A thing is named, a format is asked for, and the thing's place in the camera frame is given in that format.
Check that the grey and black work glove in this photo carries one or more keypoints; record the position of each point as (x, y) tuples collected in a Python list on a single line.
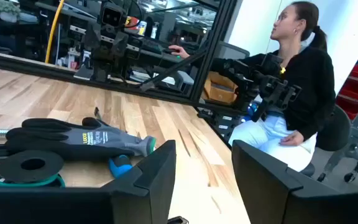
[(82, 140)]

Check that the cardboard box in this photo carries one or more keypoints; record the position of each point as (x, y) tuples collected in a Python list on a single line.
[(219, 88)]

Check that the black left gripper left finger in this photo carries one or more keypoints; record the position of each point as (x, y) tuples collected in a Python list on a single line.
[(73, 205)]

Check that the black office chair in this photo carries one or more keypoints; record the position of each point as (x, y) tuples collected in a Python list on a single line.
[(334, 130)]

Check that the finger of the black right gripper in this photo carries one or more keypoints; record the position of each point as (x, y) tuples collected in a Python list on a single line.
[(260, 110)]

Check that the black aluminium table frame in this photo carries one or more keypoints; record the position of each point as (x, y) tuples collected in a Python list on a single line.
[(211, 46)]

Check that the black mechanical apparatus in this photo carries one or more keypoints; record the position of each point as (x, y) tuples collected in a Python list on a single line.
[(112, 46)]

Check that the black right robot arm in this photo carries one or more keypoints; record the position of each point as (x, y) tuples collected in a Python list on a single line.
[(238, 77)]

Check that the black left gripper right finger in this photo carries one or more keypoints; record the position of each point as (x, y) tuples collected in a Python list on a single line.
[(291, 202)]

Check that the yellow pole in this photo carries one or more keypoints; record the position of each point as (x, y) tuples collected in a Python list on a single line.
[(53, 31)]

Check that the person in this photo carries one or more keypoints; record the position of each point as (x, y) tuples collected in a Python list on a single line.
[(306, 81)]

